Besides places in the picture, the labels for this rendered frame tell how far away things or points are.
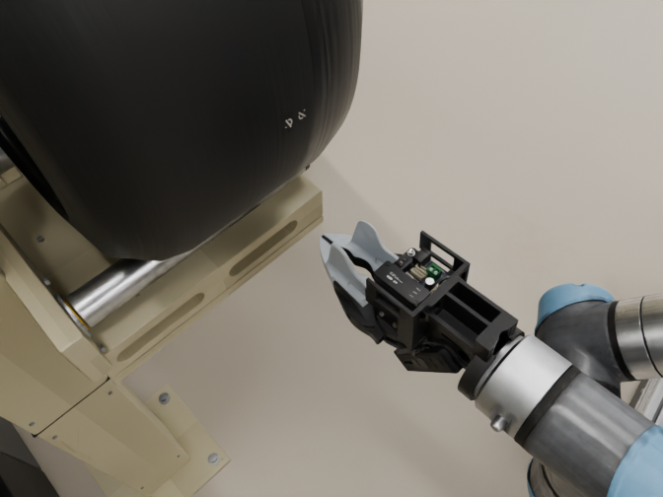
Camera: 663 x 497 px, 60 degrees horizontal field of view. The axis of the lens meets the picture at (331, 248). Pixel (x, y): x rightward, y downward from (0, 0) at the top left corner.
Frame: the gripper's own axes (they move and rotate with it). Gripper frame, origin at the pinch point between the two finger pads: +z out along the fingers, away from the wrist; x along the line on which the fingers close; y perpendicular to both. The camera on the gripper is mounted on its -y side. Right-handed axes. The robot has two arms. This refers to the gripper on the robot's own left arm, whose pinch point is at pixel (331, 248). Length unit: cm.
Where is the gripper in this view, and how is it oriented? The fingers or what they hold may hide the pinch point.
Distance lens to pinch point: 57.9
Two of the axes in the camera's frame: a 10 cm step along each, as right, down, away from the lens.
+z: -6.9, -5.5, 4.8
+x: -7.2, 5.9, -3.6
